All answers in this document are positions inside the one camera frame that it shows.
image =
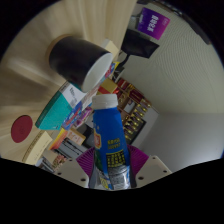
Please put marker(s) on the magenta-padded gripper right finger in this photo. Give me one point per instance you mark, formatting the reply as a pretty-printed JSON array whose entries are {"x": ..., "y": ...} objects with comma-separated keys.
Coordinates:
[{"x": 138, "y": 158}]

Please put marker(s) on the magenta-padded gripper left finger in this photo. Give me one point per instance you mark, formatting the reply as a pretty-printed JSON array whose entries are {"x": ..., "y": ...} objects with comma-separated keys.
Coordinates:
[{"x": 86, "y": 161}]

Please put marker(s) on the blue drink bottle white cap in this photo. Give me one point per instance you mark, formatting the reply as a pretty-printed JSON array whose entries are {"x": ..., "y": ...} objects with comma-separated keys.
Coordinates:
[{"x": 108, "y": 133}]

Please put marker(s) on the orange red book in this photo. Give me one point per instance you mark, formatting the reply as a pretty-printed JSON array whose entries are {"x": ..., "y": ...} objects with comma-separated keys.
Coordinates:
[{"x": 59, "y": 139}]

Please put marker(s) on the wooden shelf unit with trophies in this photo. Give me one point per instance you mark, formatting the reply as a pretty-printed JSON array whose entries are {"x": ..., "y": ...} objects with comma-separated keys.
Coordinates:
[{"x": 133, "y": 113}]

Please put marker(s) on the pale yellow paper sheet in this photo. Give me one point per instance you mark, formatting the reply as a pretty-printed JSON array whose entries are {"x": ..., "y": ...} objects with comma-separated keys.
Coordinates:
[{"x": 36, "y": 148}]

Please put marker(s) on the teal book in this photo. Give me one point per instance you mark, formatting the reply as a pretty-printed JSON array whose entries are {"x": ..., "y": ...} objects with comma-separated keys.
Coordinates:
[{"x": 53, "y": 113}]

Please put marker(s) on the white booklet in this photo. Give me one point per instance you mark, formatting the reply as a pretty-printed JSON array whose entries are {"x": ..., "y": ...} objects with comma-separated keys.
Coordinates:
[{"x": 74, "y": 95}]

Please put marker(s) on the flat round red coaster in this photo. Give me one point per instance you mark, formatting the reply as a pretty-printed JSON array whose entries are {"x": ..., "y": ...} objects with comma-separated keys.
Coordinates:
[{"x": 21, "y": 129}]

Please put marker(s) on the yellow gift box red ribbon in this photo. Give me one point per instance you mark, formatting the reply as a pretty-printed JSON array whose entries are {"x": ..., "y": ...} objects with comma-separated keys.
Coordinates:
[{"x": 108, "y": 86}]

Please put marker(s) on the black mug white inside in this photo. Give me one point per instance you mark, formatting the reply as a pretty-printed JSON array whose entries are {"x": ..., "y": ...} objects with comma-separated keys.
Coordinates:
[{"x": 73, "y": 58}]

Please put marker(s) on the purple sign board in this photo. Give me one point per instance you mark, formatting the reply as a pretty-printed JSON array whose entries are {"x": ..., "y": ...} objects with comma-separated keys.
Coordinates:
[{"x": 153, "y": 23}]

